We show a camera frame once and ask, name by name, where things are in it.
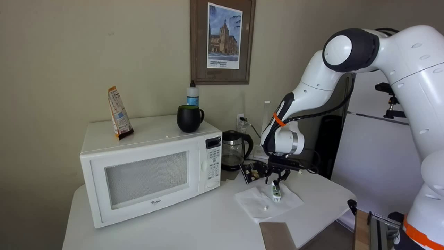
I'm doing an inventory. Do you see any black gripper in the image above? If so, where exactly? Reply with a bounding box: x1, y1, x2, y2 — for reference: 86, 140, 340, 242
265, 155, 303, 187

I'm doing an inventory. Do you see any white green-labelled bottle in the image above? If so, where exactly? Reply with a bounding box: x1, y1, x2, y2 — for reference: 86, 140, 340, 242
271, 182, 285, 201

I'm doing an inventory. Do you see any dark blue snack bag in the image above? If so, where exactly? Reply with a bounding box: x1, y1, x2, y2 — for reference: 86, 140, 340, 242
240, 160, 269, 185

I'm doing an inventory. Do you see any white paper towel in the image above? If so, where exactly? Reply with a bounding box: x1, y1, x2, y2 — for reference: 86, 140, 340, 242
233, 180, 305, 224

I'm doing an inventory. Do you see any black glass electric kettle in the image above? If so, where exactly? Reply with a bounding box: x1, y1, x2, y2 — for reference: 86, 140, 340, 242
221, 129, 256, 182

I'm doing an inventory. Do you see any dark chair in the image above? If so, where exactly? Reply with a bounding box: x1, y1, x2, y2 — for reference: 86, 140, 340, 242
296, 72, 358, 180

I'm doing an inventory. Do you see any large white panel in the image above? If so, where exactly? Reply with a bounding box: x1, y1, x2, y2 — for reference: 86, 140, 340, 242
332, 68, 429, 219

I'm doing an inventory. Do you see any wooden topped robot cart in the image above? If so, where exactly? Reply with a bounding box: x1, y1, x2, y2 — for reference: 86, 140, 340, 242
346, 199, 407, 250

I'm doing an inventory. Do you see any black mug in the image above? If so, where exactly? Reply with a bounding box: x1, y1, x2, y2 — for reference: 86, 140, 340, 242
176, 104, 206, 133

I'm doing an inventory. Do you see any white microwave oven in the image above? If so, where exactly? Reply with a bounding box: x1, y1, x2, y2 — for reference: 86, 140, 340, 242
79, 114, 225, 230

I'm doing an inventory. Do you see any brown framed poster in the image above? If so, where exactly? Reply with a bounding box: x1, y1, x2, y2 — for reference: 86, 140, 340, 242
189, 0, 257, 86

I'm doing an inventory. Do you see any black plugged power cable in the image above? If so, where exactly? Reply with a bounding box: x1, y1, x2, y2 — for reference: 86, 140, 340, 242
239, 117, 264, 143

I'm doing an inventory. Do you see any white wall outlet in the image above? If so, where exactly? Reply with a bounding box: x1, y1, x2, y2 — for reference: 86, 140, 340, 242
236, 112, 249, 132

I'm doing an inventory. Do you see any black camera on tripod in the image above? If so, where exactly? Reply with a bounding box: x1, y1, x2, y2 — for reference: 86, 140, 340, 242
373, 82, 410, 121

